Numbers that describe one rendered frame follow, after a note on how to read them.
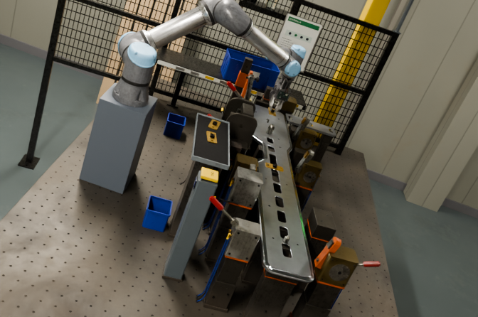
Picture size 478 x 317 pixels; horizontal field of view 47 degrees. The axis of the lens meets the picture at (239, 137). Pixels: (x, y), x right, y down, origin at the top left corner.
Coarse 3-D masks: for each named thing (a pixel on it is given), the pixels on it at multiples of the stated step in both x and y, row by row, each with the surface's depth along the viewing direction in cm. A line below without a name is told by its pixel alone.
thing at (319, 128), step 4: (288, 116) 304; (292, 116) 306; (288, 120) 298; (292, 120) 300; (296, 120) 302; (300, 120) 304; (296, 124) 299; (308, 124) 303; (312, 124) 305; (316, 124) 307; (320, 124) 309; (308, 128) 300; (312, 128) 300; (316, 128) 302; (320, 128) 304; (324, 128) 306; (328, 128) 308; (332, 128) 310; (320, 132) 301; (324, 132) 301; (328, 132) 303; (332, 136) 303
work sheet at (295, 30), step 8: (288, 16) 317; (296, 16) 317; (288, 24) 319; (296, 24) 319; (304, 24) 319; (312, 24) 319; (320, 24) 319; (280, 32) 321; (288, 32) 321; (296, 32) 321; (304, 32) 321; (312, 32) 321; (320, 32) 321; (280, 40) 323; (288, 40) 323; (296, 40) 323; (304, 40) 323; (312, 40) 323; (312, 48) 326; (304, 56) 328; (304, 64) 330
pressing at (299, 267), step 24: (264, 120) 287; (264, 144) 261; (288, 144) 271; (264, 168) 241; (288, 168) 248; (264, 192) 223; (288, 192) 230; (264, 216) 207; (288, 216) 213; (264, 240) 193; (264, 264) 182; (288, 264) 186
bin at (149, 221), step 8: (152, 200) 233; (160, 200) 233; (168, 200) 233; (152, 208) 235; (160, 208) 235; (168, 208) 235; (144, 216) 226; (152, 216) 224; (160, 216) 224; (168, 216) 224; (144, 224) 226; (152, 224) 226; (160, 224) 226
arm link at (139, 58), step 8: (128, 48) 223; (136, 48) 221; (144, 48) 224; (152, 48) 226; (128, 56) 221; (136, 56) 219; (144, 56) 219; (152, 56) 222; (128, 64) 222; (136, 64) 220; (144, 64) 221; (152, 64) 223; (128, 72) 222; (136, 72) 222; (144, 72) 223; (136, 80) 223; (144, 80) 225
